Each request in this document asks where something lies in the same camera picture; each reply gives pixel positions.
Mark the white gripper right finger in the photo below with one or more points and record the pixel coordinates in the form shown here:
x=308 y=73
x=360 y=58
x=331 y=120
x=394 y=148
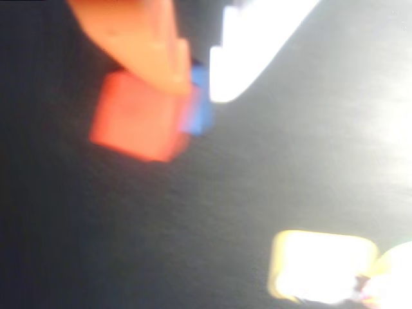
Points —
x=251 y=48

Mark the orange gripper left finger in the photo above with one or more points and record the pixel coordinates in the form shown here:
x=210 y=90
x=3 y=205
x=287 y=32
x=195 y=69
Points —
x=141 y=42

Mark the red cube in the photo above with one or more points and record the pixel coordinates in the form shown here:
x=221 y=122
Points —
x=138 y=122

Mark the blue cube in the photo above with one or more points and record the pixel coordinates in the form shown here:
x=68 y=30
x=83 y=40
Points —
x=201 y=112

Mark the black table mat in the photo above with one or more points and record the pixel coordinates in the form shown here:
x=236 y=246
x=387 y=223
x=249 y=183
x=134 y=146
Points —
x=225 y=193

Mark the yellow robot cartoon sticker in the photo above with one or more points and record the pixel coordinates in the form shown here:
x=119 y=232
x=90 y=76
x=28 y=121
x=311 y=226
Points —
x=322 y=267

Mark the hugging face emoji sticker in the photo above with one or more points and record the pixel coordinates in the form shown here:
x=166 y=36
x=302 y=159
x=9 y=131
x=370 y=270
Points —
x=396 y=273

